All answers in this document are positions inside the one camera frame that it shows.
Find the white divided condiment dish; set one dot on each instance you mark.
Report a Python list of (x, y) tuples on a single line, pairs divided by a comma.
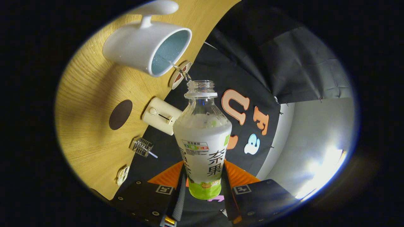
[(122, 175)]

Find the clear plastic juice bottle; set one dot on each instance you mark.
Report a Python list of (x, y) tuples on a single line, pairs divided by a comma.
[(203, 142)]

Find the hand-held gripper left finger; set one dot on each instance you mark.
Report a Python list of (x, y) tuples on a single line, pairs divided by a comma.
[(180, 198)]

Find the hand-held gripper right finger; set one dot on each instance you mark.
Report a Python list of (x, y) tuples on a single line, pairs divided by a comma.
[(228, 198)]

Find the brown meat piece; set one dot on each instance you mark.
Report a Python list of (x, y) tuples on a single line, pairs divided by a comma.
[(178, 77)]

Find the clear drinking straw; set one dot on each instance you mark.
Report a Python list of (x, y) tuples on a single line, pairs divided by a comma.
[(153, 154)]

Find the white ceramic cup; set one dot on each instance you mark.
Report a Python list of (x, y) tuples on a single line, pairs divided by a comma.
[(132, 47)]

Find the white toaster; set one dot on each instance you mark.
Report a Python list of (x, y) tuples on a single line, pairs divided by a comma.
[(161, 115)]

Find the wooden table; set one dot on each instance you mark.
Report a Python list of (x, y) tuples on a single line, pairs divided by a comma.
[(88, 94)]

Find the small white plate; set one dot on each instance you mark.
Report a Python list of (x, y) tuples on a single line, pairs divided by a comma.
[(173, 82)]

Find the dark round coaster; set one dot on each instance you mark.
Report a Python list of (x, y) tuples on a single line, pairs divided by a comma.
[(121, 114)]

